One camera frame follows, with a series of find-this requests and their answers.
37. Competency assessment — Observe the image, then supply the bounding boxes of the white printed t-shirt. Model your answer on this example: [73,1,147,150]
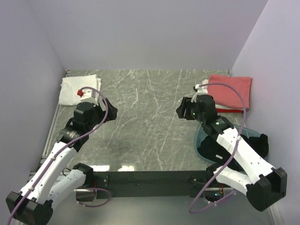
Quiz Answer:
[59,75,102,106]

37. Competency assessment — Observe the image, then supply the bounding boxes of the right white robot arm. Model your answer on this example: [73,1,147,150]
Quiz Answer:
[176,95,287,211]

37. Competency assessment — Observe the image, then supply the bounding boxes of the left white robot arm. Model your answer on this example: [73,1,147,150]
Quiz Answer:
[6,98,118,225]

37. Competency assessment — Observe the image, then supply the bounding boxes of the folded red t-shirt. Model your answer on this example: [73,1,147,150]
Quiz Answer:
[217,108,243,113]

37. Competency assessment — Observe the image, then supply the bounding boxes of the folded pink t-shirt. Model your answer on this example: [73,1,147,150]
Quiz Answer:
[207,74,252,109]

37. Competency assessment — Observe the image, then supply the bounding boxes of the teal plastic basket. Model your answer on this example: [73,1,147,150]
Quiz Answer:
[194,125,261,163]

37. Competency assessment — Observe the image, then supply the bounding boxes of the black t-shirt in basket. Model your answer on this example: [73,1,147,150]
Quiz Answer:
[196,134,269,165]

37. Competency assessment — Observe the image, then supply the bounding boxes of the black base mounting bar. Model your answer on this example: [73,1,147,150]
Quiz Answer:
[75,170,225,203]

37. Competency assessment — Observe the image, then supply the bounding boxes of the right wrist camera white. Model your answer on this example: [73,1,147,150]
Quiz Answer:
[191,84,208,103]

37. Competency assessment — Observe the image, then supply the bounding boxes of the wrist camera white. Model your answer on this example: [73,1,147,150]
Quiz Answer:
[77,89,98,105]
[191,84,208,103]

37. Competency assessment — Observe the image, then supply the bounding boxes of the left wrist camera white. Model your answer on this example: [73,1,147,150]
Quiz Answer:
[77,89,98,105]

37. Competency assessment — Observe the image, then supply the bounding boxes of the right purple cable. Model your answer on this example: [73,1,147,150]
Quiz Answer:
[188,83,247,214]

